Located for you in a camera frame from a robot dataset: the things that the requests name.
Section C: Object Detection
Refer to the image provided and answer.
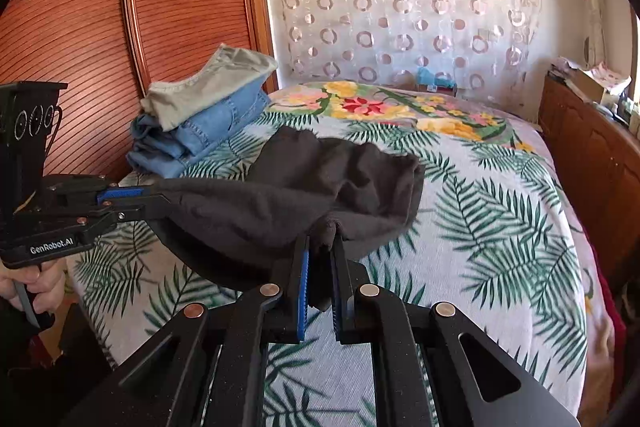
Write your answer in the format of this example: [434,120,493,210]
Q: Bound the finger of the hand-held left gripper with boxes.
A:
[102,193,173,224]
[97,188,156,204]

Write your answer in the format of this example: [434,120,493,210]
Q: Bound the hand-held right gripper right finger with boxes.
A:
[330,234,583,427]

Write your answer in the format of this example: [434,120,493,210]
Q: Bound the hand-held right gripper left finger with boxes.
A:
[60,234,313,427]

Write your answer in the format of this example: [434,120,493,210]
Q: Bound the black pants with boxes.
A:
[152,126,426,313]

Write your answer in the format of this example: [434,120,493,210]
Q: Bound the green pants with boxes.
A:
[140,44,278,132]

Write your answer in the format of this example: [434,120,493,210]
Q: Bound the person's left hand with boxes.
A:
[0,266,67,314]

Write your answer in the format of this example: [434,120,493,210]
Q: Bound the folded blue jeans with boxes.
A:
[125,79,273,180]

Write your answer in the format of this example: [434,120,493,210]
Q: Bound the leaf printed blanket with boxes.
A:
[65,107,591,427]

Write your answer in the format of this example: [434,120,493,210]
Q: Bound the wooden slatted wardrobe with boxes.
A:
[0,0,281,202]

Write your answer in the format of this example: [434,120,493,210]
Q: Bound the floral blanket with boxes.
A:
[267,79,541,148]

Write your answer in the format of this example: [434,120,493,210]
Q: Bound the blue soft toy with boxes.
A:
[415,67,456,90]

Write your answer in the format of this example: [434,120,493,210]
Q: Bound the red cloth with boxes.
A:
[595,267,628,388]

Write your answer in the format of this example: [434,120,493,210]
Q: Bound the long wooden cabinet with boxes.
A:
[537,72,640,303]

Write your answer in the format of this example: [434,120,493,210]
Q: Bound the sheer curtain with circles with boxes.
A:
[262,0,543,92]

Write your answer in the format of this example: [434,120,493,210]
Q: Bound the cardboard box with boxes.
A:
[570,69,608,102]

